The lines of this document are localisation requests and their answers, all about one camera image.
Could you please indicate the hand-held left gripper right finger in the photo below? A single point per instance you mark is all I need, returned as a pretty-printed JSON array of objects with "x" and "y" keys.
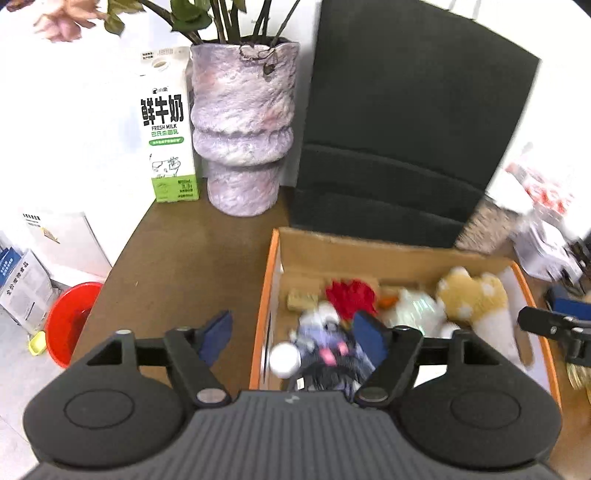
[{"x": 369, "y": 337}]

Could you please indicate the grey and white box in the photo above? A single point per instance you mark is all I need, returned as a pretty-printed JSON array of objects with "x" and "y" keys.
[{"x": 25, "y": 290}]

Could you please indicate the black paper bag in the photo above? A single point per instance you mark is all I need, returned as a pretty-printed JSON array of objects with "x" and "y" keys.
[{"x": 406, "y": 115}]

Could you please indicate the white and green milk carton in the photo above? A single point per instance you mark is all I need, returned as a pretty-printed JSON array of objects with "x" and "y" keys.
[{"x": 168, "y": 138}]

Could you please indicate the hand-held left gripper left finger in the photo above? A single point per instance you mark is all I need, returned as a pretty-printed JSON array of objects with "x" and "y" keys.
[{"x": 214, "y": 337}]

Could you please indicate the small yellow box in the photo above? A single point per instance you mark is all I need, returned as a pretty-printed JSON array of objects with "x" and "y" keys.
[{"x": 302, "y": 301}]

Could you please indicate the red fluffy ornament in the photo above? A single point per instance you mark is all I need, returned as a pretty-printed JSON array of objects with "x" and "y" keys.
[{"x": 351, "y": 295}]

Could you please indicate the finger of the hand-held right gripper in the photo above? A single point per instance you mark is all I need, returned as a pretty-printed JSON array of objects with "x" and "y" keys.
[
  {"x": 572, "y": 307},
  {"x": 540, "y": 321}
]

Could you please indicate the wooden desk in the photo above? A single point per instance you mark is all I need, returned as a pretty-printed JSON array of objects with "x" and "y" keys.
[{"x": 184, "y": 254}]

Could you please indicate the white tin box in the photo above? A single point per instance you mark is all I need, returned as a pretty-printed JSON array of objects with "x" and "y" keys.
[{"x": 540, "y": 249}]

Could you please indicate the red cardboard box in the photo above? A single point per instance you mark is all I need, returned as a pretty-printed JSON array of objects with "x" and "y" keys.
[{"x": 351, "y": 263}]

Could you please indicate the dried flower bouquet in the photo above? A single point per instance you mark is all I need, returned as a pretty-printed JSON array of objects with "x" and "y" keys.
[{"x": 69, "y": 18}]

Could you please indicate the red plastic bucket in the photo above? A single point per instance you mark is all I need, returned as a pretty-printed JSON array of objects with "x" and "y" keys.
[{"x": 69, "y": 323}]

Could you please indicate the small yellow object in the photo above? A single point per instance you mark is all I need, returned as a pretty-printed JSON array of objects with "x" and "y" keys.
[{"x": 38, "y": 344}]

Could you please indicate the clear water bottle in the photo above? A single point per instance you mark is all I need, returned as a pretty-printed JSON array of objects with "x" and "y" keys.
[{"x": 540, "y": 189}]

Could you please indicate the purple ceramic vase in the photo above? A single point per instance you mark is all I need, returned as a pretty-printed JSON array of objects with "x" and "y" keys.
[{"x": 240, "y": 115}]

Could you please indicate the white flat box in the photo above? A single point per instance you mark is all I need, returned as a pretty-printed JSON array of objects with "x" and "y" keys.
[{"x": 69, "y": 240}]

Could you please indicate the clear snack container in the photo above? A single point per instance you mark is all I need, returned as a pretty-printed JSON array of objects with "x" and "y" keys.
[{"x": 485, "y": 221}]

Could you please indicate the shiny plastic bag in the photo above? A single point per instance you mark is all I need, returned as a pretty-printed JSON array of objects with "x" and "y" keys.
[{"x": 415, "y": 311}]

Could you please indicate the white round lid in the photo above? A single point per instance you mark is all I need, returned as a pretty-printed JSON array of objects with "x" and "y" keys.
[{"x": 285, "y": 359}]

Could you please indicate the yellow and white plush toy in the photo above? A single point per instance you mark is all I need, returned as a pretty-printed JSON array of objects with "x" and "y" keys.
[{"x": 475, "y": 295}]

